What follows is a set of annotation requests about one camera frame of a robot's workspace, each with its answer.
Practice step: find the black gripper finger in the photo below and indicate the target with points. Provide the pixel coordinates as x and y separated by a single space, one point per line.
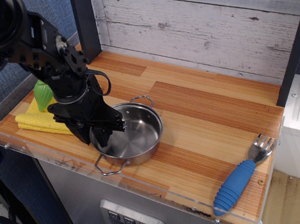
81 132
102 135

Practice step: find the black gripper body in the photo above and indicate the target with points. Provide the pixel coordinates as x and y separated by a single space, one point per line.
89 110

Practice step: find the silver steel pot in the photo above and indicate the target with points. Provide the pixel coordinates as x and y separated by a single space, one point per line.
140 140

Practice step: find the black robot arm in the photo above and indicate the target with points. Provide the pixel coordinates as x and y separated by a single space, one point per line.
28 39

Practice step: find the folded yellow cloth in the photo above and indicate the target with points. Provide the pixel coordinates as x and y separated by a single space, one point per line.
34 119

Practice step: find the toy corn cob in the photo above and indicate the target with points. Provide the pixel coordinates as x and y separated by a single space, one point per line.
43 95

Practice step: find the silver button control panel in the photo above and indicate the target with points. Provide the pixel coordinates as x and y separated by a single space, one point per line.
113 212

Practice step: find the clear acrylic front guard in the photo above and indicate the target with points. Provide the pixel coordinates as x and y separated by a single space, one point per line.
194 157

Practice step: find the black left upright post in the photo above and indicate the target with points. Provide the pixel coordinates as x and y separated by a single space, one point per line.
87 28

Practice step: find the black upright post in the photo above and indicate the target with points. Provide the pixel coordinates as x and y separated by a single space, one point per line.
87 28
290 71

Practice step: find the blue handled fork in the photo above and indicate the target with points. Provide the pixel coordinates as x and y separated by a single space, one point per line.
231 190

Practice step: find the black right upright post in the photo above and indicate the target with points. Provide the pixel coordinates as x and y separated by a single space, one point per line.
290 71

